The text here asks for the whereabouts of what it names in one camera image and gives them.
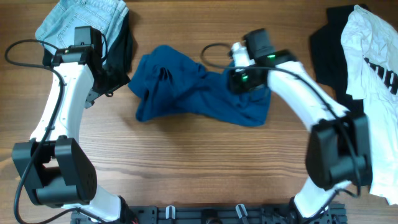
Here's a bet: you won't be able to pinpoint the dark blue t-shirt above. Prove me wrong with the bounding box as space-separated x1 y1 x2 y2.
128 45 271 126

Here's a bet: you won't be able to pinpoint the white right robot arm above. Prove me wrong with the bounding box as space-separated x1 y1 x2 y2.
229 47 373 223

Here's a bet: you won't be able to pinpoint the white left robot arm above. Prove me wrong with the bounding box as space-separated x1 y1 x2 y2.
12 50 138 223

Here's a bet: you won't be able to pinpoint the folded black garment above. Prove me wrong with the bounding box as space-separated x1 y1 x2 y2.
42 11 134 82

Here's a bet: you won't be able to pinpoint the folded light blue jeans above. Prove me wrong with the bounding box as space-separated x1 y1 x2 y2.
35 0 132 61

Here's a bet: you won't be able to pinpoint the black t-shirt right pile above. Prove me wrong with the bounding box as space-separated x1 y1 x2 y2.
309 3 374 187

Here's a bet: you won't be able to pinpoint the white printed t-shirt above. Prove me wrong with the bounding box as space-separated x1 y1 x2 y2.
341 5 397 205

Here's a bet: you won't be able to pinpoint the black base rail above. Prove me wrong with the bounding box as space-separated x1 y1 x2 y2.
70 203 348 224

